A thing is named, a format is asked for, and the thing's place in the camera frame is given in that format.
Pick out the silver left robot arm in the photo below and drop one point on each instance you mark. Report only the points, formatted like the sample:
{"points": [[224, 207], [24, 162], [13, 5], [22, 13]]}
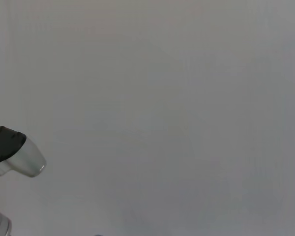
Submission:
{"points": [[0, 222]]}

